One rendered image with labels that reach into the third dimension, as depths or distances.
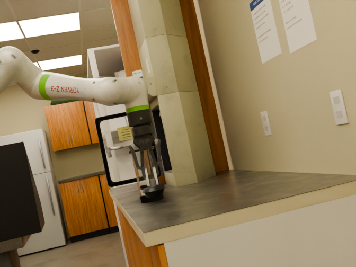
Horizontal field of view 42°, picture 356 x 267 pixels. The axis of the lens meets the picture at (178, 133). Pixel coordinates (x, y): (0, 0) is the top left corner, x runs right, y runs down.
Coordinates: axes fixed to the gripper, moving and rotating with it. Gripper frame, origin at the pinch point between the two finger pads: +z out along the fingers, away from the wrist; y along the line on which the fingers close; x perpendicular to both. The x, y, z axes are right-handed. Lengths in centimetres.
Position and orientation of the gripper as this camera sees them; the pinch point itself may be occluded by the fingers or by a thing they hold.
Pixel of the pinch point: (151, 176)
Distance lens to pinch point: 180.3
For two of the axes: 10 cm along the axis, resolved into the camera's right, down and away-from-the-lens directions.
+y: -9.6, 1.9, -1.9
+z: 2.0, 9.8, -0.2
